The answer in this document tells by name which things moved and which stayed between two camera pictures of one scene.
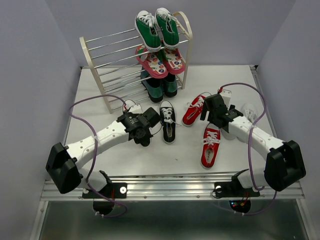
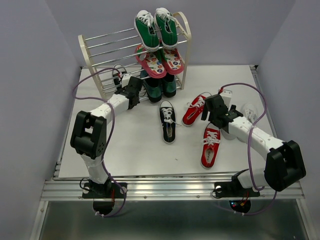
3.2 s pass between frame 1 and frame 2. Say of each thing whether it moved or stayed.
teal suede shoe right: stayed
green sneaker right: stayed
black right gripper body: stayed
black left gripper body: moved
